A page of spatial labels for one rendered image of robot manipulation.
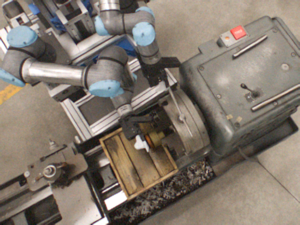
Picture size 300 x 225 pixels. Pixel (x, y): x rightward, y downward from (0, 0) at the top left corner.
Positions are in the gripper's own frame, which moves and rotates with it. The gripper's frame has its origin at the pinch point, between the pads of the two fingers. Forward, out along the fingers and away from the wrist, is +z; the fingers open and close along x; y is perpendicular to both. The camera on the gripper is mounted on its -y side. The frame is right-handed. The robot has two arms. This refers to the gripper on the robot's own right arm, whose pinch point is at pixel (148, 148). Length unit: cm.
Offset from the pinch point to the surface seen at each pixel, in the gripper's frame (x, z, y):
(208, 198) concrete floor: -108, 35, -21
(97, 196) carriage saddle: -16.0, 6.1, 33.4
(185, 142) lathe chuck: 10.8, 7.5, -16.3
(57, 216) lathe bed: -22, 5, 56
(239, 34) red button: 18, -26, -64
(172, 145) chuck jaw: 2.9, 4.9, -10.7
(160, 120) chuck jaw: 7.9, -7.6, -10.9
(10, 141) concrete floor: -108, -81, 99
